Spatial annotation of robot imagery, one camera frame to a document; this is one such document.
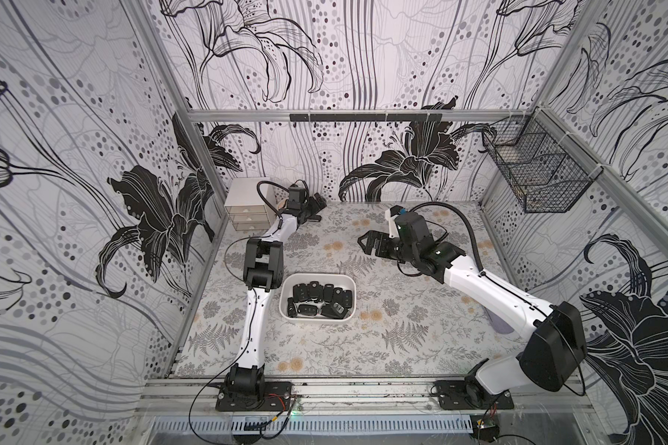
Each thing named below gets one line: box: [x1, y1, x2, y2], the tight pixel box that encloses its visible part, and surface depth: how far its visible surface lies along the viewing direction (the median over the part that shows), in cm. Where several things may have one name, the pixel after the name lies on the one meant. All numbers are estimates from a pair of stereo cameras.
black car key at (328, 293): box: [322, 283, 335, 304], surface depth 92 cm
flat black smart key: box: [321, 301, 348, 319], surface depth 88 cm
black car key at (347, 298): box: [342, 290, 353, 309], surface depth 92 cm
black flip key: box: [307, 280, 324, 304], surface depth 92 cm
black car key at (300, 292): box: [293, 282, 309, 304], surface depth 92 cm
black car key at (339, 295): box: [333, 287, 346, 305], surface depth 92 cm
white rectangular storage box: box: [278, 272, 358, 323], surface depth 91 cm
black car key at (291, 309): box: [286, 297, 298, 318], surface depth 90 cm
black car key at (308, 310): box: [296, 304, 320, 317], surface depth 89 cm
